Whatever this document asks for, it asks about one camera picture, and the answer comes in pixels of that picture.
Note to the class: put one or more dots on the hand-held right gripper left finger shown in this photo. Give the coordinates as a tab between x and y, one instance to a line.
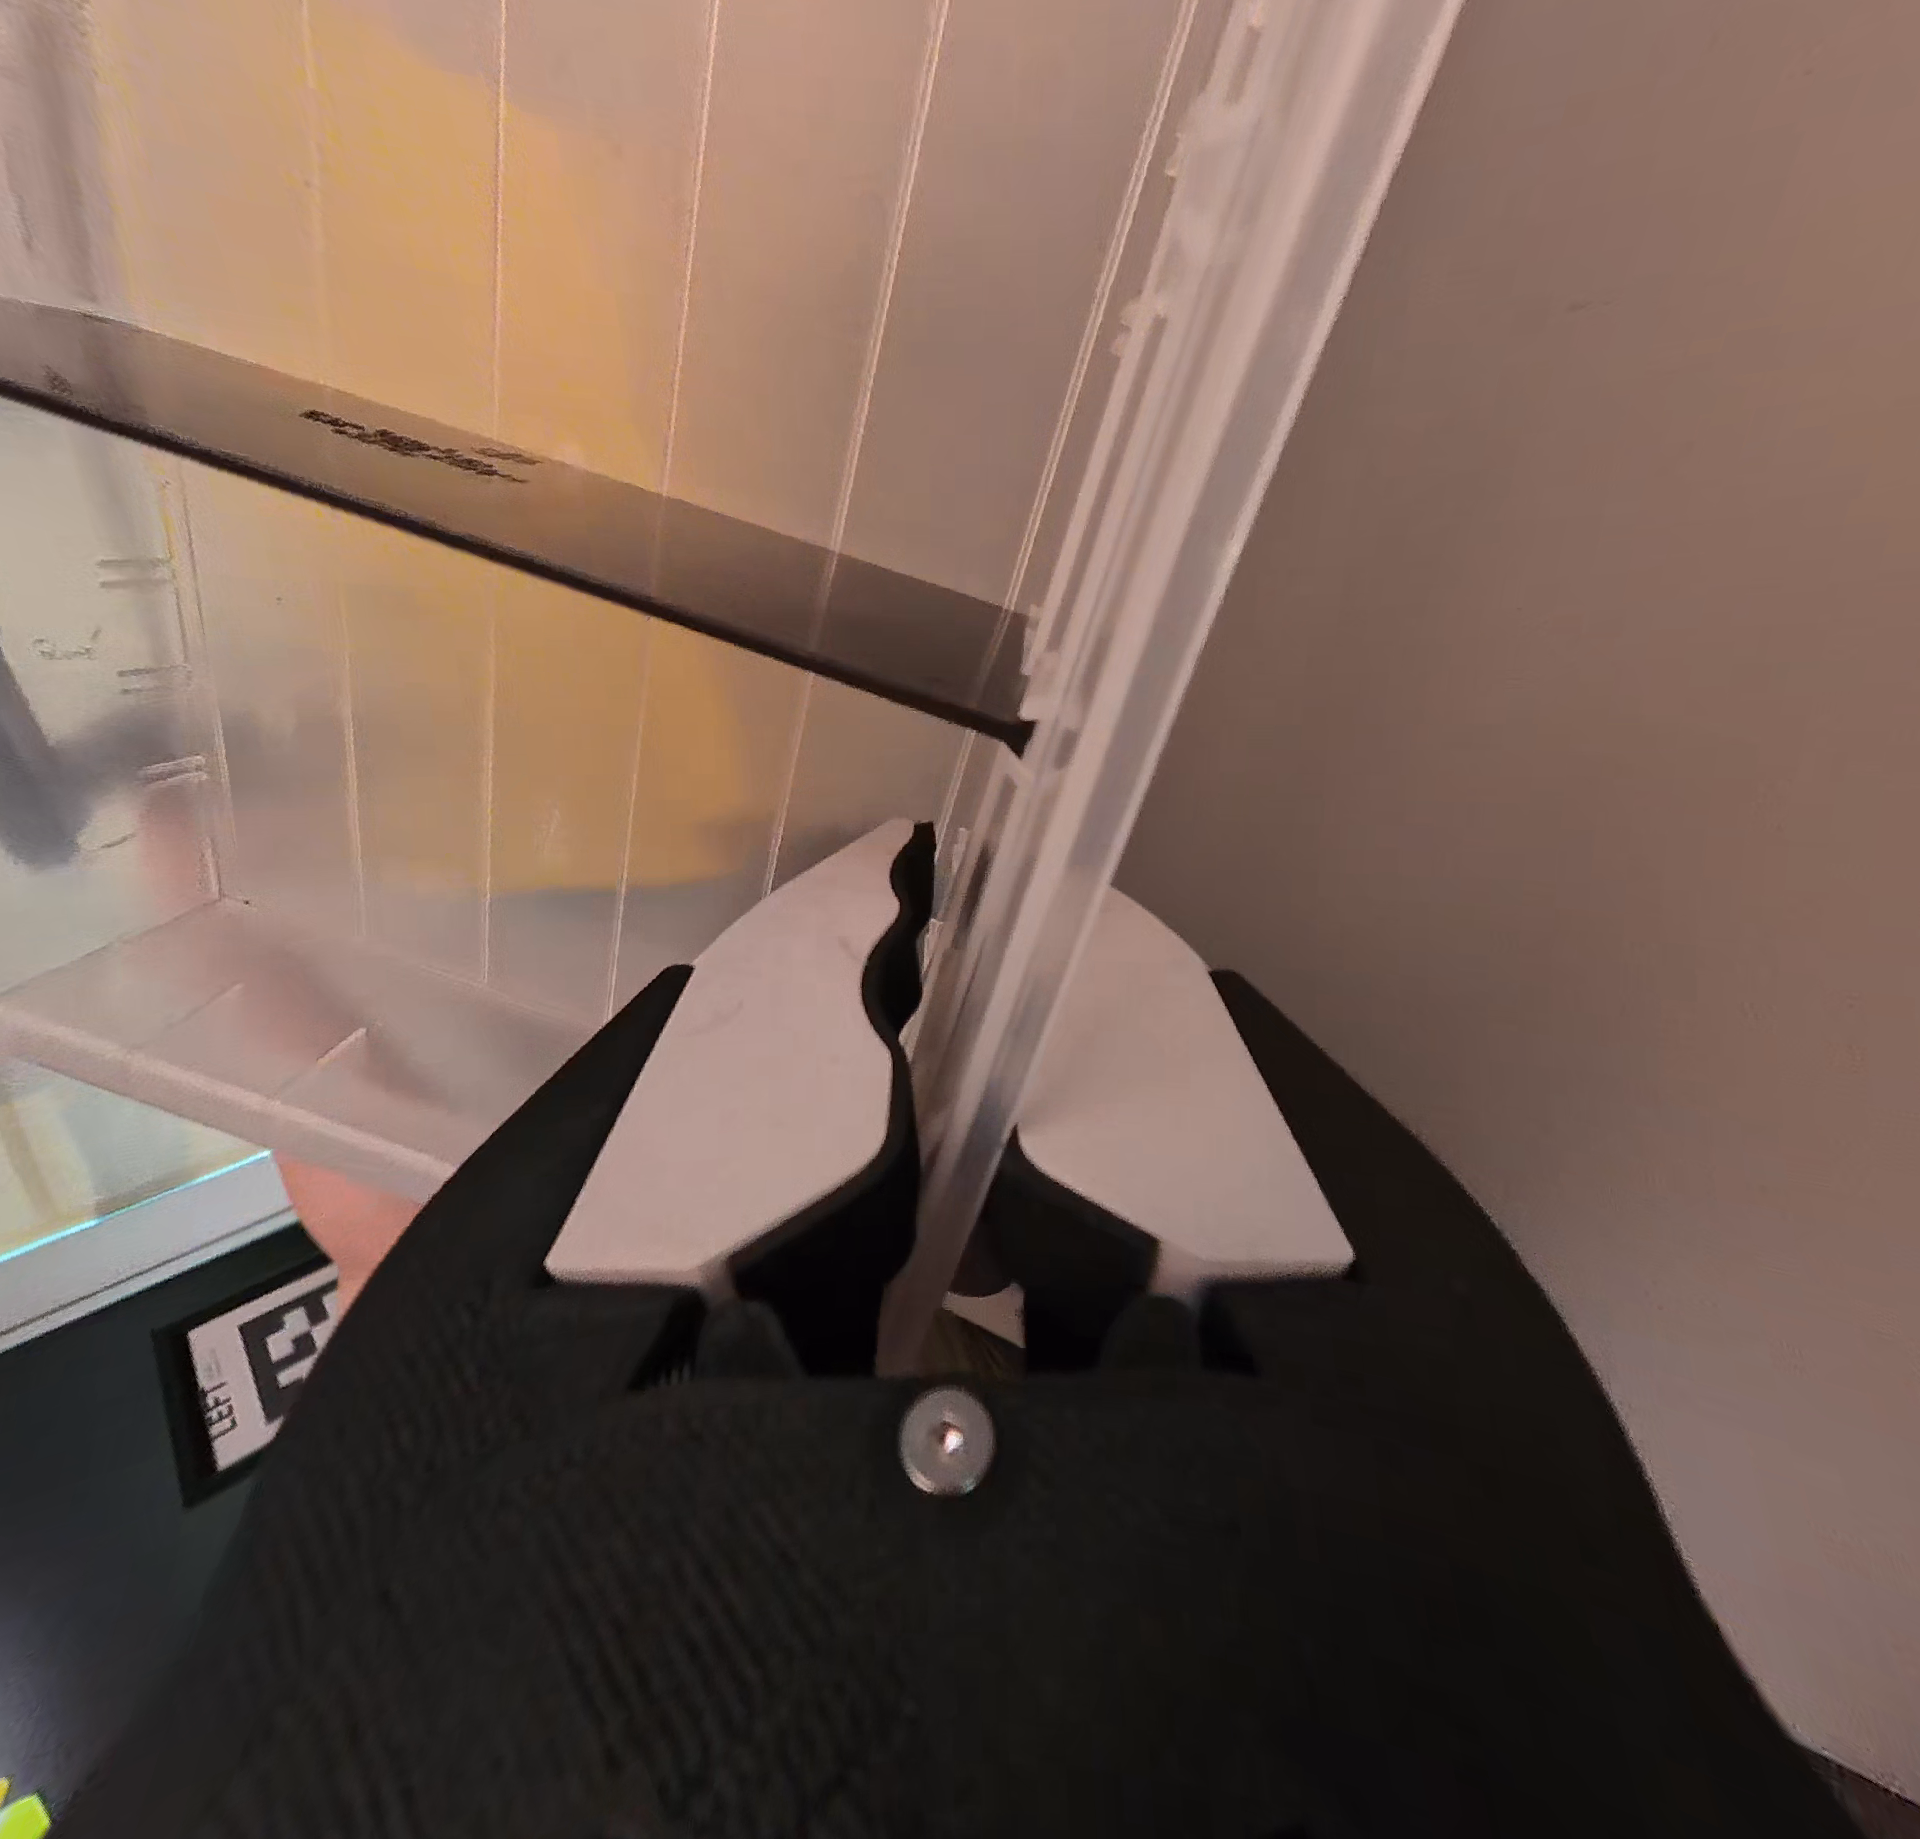
735	1090

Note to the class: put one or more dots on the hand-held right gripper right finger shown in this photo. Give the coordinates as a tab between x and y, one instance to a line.
1201	1134

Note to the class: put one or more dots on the clear plastic bin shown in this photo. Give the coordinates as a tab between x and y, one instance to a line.
601	294

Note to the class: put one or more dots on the black bin divider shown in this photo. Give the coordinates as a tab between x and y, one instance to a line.
674	564

